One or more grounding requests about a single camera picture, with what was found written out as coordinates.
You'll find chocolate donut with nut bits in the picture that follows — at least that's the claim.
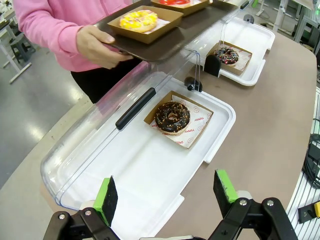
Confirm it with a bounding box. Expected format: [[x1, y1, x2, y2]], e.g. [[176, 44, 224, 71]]
[[154, 101, 191, 133]]

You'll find clear display case lid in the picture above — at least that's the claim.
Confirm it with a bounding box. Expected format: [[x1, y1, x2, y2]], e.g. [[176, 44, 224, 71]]
[[184, 0, 251, 55], [39, 49, 204, 211]]

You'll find person's right forearm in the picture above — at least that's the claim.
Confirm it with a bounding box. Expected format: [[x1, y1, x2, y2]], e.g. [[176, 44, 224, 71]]
[[37, 14, 85, 72]]

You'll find yellow sprinkled donut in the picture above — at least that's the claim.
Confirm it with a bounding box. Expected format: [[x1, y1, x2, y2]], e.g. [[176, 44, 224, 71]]
[[119, 9, 159, 34]]

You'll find chocolate donut with coloured sprinkles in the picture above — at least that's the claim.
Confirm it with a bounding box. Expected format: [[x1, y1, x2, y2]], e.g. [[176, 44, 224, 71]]
[[213, 46, 240, 66]]

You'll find person's right hand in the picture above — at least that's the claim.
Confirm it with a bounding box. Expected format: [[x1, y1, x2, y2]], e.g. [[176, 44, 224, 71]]
[[76, 24, 135, 70]]

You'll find white display case base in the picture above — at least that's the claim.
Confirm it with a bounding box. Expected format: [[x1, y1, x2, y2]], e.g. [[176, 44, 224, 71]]
[[53, 76, 237, 213], [184, 16, 276, 87]]

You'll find cardboard tray under sprinkle donut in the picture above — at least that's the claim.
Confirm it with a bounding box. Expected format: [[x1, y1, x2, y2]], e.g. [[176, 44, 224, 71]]
[[205, 41, 253, 77]]

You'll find cardboard tray under nut donut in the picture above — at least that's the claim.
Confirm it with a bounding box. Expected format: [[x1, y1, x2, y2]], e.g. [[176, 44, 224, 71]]
[[143, 90, 215, 150]]

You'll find red glazed donut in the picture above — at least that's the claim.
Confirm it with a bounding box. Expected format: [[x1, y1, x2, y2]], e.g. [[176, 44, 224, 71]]
[[159, 0, 192, 7]]

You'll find person in pink hoodie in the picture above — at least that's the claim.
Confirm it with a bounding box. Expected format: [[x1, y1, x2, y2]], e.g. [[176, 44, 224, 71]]
[[12, 0, 151, 105]]

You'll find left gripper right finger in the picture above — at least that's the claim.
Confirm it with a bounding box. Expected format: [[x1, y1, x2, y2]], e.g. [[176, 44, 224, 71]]
[[207, 169, 298, 240]]

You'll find white desk leg frame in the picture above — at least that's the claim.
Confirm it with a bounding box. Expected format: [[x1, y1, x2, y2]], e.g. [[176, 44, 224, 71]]
[[0, 9, 33, 85]]

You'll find yellow and black connector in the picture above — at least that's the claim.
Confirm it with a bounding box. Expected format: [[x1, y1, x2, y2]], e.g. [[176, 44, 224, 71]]
[[297, 200, 320, 225]]

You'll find dark brown serving tray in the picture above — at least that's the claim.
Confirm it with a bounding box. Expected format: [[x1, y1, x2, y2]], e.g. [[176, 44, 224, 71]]
[[93, 0, 248, 63]]

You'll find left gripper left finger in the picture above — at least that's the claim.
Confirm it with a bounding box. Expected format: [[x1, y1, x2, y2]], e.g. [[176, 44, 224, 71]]
[[49, 175, 121, 240]]

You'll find black cable bundle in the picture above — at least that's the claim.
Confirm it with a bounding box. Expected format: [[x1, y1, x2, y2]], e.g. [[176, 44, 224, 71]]
[[301, 133, 320, 189]]

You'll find grey step stool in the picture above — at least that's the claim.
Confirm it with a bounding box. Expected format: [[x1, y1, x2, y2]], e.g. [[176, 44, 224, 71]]
[[9, 39, 36, 65]]

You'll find cardboard tray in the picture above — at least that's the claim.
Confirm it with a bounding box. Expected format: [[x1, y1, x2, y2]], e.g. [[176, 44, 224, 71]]
[[107, 5, 185, 45], [205, 41, 253, 77], [150, 0, 211, 17], [143, 90, 215, 150]]

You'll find white printed paper liner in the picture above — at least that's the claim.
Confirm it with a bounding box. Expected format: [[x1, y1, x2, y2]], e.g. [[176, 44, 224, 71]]
[[216, 46, 251, 73], [149, 94, 209, 145], [149, 17, 171, 33]]

